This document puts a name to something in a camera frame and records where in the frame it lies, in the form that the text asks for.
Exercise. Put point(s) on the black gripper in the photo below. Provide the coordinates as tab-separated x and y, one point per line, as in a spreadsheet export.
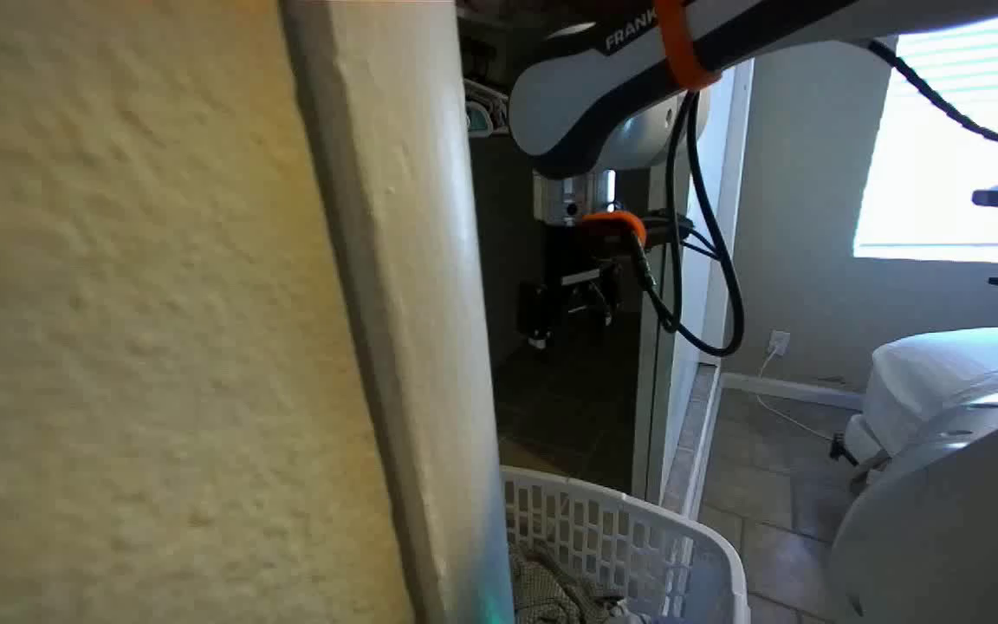
590	265

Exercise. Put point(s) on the white closet door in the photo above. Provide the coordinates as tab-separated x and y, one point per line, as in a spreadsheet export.
700	289

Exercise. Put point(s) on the white door jamb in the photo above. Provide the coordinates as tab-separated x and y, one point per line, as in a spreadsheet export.
416	289

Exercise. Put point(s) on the white clothes hanger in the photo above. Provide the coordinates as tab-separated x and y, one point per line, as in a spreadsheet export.
485	116

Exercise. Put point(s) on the white plastic laundry basket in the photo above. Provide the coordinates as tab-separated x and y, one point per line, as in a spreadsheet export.
613	532

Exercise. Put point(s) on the white room baseboard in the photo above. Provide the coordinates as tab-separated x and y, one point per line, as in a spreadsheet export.
789	389

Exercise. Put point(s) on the grey crumpled clothes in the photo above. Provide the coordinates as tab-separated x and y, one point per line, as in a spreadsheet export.
552	592

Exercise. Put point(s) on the white window blinds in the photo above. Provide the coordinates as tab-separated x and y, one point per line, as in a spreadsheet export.
962	152

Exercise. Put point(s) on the white wall outlet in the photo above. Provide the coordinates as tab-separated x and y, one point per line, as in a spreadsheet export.
777	341

